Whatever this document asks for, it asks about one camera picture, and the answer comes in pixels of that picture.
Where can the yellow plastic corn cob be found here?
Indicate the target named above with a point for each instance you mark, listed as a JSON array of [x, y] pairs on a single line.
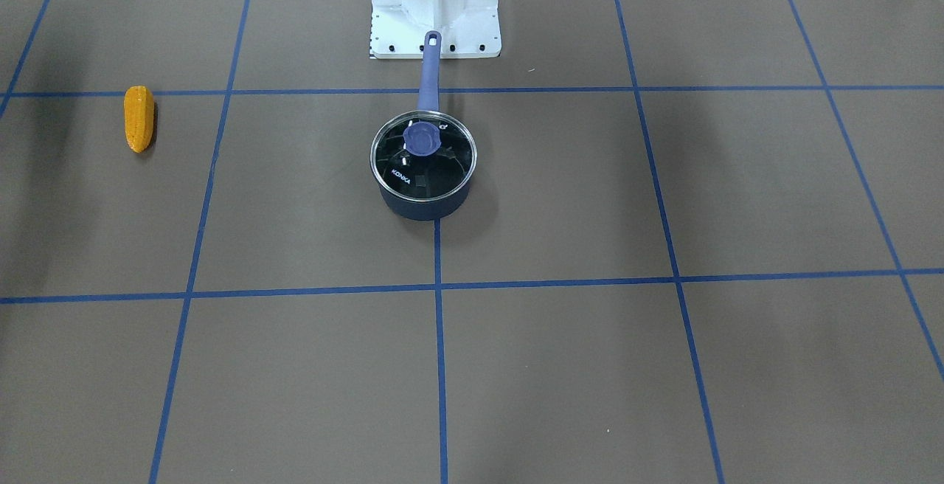
[[139, 109]]

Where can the glass lid with blue knob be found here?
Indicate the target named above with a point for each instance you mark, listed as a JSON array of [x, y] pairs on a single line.
[[423, 157]]

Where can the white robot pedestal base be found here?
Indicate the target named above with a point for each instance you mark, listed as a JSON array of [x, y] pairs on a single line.
[[468, 28]]

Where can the dark blue saucepan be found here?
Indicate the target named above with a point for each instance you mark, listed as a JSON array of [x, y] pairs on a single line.
[[428, 98]]

